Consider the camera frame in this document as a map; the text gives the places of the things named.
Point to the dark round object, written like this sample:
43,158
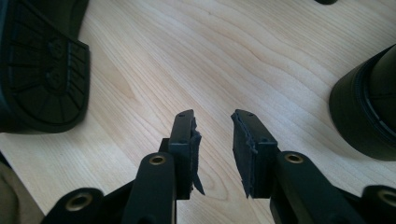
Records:
358,105

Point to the small dark object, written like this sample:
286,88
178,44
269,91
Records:
325,1

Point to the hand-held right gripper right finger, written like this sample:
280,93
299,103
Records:
253,155

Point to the beige cloth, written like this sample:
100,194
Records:
15,199

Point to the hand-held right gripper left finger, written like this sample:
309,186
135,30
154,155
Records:
183,146

